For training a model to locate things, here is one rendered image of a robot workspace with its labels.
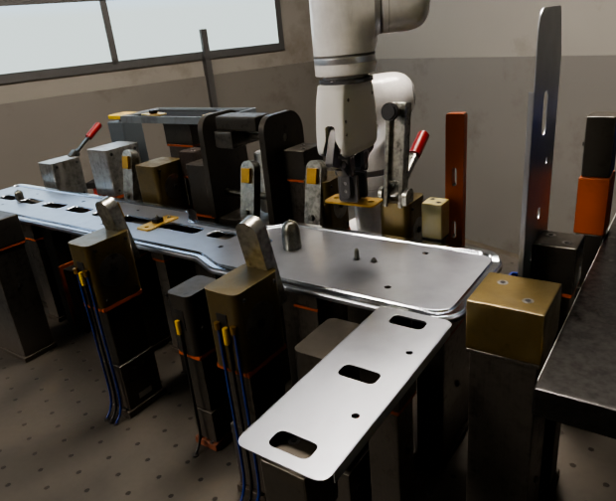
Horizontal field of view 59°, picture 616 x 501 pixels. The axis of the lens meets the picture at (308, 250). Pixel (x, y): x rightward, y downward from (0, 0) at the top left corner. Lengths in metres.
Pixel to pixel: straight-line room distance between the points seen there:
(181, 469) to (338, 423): 0.48
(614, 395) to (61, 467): 0.85
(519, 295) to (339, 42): 0.38
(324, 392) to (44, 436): 0.69
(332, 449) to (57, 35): 3.27
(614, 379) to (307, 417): 0.28
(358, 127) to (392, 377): 0.36
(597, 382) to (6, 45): 3.33
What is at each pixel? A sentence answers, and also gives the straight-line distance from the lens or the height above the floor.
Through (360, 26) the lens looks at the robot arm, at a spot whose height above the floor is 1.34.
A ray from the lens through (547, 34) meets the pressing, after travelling 0.67.
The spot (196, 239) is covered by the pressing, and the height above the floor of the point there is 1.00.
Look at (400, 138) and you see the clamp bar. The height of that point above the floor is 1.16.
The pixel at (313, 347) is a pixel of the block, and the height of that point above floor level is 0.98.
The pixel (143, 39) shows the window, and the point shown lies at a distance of 3.73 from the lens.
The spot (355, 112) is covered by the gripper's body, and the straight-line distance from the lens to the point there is 0.77.
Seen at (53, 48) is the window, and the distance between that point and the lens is 3.59.
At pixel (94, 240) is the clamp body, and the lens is 0.99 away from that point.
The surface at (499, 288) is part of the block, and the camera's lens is 0.64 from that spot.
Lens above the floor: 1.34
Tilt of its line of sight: 22 degrees down
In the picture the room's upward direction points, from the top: 6 degrees counter-clockwise
